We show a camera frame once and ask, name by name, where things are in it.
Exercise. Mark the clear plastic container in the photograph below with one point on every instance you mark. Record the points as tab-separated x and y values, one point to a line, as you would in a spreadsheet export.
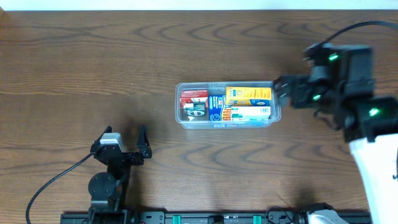
219	88

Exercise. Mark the blue cooling patch box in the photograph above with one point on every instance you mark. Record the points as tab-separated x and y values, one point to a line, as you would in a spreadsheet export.
218	109

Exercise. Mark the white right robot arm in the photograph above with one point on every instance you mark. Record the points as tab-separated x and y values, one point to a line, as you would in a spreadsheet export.
341	84

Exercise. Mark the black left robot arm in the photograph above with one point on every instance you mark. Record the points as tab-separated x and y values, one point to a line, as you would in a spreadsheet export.
108	189

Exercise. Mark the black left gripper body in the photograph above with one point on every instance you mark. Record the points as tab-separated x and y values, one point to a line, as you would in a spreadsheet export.
134	160

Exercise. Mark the black mounting rail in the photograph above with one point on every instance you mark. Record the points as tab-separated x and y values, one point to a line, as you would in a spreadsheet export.
187	218

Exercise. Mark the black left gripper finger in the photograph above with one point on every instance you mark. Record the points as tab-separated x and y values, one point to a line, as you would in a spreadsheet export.
108	129
143	143

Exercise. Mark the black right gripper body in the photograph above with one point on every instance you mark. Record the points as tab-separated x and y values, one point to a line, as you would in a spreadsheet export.
290	92

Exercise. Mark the red medicine box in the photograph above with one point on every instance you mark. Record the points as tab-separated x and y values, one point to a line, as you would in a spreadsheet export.
194	96

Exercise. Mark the white Panadol box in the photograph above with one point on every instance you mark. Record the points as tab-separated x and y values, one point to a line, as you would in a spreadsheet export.
250	113

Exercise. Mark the yellow cough syrup box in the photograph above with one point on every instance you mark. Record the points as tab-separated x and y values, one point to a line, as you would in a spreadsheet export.
248	96

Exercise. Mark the green Zam-Buk box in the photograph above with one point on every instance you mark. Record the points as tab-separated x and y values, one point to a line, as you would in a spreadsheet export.
195	112

